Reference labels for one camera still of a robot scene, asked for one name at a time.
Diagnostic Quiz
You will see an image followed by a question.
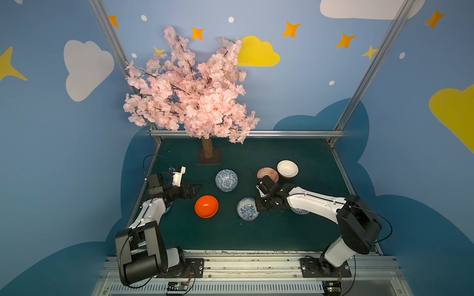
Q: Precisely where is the dark blue patterned bowl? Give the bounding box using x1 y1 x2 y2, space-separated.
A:
216 182 238 192

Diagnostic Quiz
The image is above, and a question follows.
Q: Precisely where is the light blue patterned bowl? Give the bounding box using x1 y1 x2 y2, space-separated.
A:
215 169 238 183

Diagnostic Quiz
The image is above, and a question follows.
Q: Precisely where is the pink cherry blossom tree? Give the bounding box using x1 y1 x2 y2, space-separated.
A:
123 27 259 163

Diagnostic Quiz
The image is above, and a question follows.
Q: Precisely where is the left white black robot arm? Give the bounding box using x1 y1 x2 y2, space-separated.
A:
115 172 202 289

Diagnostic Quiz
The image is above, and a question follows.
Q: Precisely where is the red patterned bowl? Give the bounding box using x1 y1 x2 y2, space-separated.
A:
257 167 279 183

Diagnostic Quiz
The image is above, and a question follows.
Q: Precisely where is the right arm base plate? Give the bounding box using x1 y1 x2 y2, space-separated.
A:
299 256 353 278

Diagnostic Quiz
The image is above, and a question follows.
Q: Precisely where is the aluminium front rail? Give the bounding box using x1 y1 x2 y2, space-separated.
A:
93 250 412 296

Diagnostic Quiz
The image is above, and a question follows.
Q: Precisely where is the blue white floral bowl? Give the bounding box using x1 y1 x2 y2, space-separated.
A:
237 197 259 222

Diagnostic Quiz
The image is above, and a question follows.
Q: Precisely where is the yellow blue patterned bowl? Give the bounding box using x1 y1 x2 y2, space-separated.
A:
291 208 309 215

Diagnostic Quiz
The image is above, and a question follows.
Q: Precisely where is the left green circuit board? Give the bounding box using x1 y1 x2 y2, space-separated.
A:
166 282 190 293

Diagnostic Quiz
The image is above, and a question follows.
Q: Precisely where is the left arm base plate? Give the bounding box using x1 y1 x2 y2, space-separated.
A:
154 259 205 279

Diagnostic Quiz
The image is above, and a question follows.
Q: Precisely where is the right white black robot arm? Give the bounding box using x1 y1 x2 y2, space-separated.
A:
256 176 383 278

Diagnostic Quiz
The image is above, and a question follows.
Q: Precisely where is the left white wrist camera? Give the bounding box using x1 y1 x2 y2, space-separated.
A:
172 166 186 187

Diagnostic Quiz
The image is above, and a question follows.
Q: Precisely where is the orange plastic bowl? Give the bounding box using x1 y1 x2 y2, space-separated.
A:
195 196 219 218

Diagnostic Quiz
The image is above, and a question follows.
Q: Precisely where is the cream white bowl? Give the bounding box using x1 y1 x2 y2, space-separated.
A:
277 160 299 179

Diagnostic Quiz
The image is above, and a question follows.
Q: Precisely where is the right circuit board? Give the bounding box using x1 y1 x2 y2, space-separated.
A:
322 281 342 296

